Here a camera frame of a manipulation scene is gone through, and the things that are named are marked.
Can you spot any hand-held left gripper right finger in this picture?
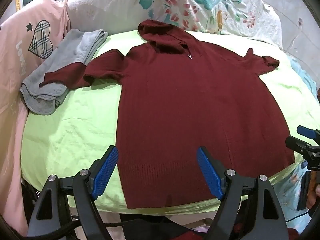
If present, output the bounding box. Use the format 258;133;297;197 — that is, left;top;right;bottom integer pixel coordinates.
197;147;289;240

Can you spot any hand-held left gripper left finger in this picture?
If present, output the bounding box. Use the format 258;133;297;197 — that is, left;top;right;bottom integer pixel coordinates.
27;145;119;240

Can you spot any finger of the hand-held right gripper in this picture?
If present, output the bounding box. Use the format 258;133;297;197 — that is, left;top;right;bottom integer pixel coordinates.
285;136;320;158
297;125;320;139

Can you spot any maroon hooded sweater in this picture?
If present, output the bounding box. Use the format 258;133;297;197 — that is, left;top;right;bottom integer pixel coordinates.
40;19;295;209

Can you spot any person's right hand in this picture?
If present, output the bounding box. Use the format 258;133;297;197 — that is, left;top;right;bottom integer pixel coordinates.
307;183;320;209

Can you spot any light blue patterned sheet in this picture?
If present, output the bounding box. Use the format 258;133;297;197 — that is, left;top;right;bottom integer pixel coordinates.
272;55;320;220

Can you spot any light green bed sheet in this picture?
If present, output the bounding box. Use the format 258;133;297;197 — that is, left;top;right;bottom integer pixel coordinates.
21;29;320;215

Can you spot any grey towel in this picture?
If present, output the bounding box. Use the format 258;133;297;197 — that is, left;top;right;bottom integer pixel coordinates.
19;29;108;115

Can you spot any pink quilt with plaid hearts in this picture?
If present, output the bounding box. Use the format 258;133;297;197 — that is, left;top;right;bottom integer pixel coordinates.
0;0;72;235

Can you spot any white floral quilt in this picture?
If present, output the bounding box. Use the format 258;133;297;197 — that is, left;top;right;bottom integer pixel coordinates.
66;0;283;50

